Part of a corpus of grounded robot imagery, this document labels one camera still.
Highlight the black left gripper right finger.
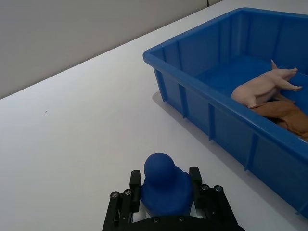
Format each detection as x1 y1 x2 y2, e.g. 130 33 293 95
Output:
189 166 235 220

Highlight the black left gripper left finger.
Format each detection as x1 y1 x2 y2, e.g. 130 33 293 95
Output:
102 170 142 231

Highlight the blue rubber duck toy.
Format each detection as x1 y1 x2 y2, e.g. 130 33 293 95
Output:
141 152 193 216

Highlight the blue plastic bin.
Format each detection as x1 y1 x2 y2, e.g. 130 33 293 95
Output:
142 7 308 216

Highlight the brown toy animal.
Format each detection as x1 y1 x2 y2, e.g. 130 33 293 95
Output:
250 94 308 139

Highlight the pink toy pig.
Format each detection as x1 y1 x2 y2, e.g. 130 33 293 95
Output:
231 59 304 109

